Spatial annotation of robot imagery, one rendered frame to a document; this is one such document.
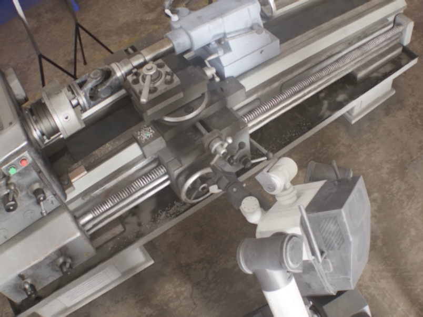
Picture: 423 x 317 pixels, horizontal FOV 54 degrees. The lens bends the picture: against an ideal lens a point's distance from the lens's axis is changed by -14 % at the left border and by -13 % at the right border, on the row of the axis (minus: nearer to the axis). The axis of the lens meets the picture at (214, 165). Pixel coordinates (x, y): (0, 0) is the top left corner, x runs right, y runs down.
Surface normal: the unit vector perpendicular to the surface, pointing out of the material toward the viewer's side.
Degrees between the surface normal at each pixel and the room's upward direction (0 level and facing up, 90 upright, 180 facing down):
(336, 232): 64
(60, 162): 0
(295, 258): 58
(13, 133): 45
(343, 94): 0
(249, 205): 7
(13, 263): 32
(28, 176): 90
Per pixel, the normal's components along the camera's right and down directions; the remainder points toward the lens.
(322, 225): -0.52, 0.42
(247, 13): 0.55, 0.57
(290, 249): 0.76, -0.17
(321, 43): 0.25, -0.07
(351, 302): -0.09, -0.54
